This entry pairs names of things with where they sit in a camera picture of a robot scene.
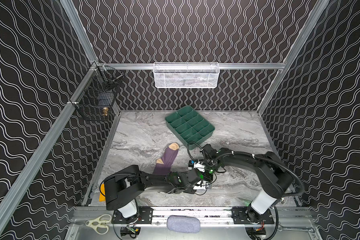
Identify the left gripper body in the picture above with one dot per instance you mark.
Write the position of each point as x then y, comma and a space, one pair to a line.
200, 177

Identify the purple sock tan toe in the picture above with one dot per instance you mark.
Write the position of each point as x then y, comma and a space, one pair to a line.
164, 164

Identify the aluminium frame profile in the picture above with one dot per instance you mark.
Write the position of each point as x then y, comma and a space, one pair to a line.
78, 27

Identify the brass padlock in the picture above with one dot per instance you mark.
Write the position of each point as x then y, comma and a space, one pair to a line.
105, 111

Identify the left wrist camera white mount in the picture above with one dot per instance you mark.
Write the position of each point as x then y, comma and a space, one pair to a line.
201, 186

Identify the front aluminium rail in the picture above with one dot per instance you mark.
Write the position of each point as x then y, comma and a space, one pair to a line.
208, 216

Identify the silver combination wrench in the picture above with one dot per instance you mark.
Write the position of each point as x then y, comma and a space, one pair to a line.
281, 228

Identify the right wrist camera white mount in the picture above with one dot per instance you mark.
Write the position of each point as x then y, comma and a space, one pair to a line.
196, 165

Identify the scissors cream handles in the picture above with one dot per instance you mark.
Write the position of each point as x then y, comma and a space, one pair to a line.
100, 224

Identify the green compartment tray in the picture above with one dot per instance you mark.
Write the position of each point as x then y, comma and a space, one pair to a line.
189, 126

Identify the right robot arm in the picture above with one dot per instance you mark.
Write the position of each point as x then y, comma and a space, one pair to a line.
276, 179

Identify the yellow block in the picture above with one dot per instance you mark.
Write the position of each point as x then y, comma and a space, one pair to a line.
102, 197

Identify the white wire basket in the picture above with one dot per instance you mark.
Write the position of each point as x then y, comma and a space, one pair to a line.
183, 75

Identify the black wire basket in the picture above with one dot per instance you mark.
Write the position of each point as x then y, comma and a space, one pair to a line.
101, 90

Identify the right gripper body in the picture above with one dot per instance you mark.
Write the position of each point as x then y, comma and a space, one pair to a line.
203, 159

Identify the grey cloth pad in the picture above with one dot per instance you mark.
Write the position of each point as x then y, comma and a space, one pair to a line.
183, 224

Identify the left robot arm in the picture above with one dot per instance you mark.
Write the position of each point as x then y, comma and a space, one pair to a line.
122, 188

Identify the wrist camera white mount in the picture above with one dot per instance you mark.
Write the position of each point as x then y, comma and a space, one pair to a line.
201, 186
196, 165

